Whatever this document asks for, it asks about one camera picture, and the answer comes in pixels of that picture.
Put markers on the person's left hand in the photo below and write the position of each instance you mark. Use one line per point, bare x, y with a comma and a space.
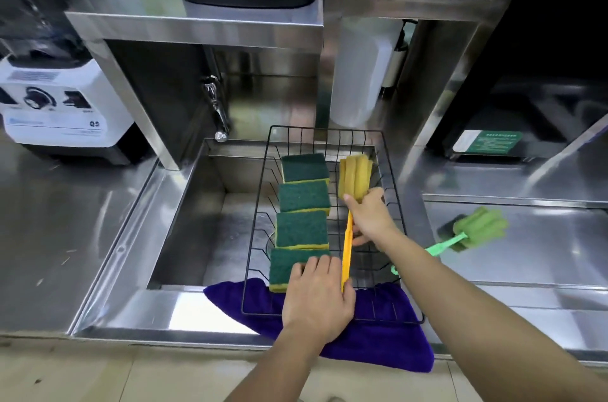
316, 302

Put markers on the person's right hand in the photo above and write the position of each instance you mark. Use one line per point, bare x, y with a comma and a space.
375, 218

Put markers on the person's right thumb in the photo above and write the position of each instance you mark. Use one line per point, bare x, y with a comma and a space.
354, 203

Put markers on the person's left thumb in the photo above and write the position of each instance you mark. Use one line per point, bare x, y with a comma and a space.
350, 297

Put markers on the yellow sponge bottle brush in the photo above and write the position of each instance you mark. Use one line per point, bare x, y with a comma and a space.
354, 176

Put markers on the person's right forearm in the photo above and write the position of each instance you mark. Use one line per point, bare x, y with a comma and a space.
475, 316

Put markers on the person's left forearm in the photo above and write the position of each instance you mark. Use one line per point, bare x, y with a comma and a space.
280, 368

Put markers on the green yellow scouring sponge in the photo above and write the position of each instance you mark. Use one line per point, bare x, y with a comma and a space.
282, 268
304, 196
305, 167
302, 229

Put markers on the purple cloth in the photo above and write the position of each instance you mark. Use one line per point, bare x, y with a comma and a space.
380, 344

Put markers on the green sponge bottle brush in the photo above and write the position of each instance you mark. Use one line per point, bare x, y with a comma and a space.
479, 226

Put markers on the translucent white plastic bottle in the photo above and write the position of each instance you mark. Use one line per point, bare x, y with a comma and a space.
356, 74

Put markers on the stainless steel sink basin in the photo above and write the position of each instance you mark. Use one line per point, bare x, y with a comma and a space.
213, 226

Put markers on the green and white label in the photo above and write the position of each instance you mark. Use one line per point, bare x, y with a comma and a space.
487, 141

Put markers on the chrome faucet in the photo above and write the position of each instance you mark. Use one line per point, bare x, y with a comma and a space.
216, 104

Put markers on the white blender base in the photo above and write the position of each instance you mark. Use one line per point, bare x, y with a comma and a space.
57, 107

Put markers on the dark blender jar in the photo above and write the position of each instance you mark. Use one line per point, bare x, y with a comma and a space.
33, 12

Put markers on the stainless steel shelf frame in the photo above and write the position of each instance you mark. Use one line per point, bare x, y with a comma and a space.
427, 7

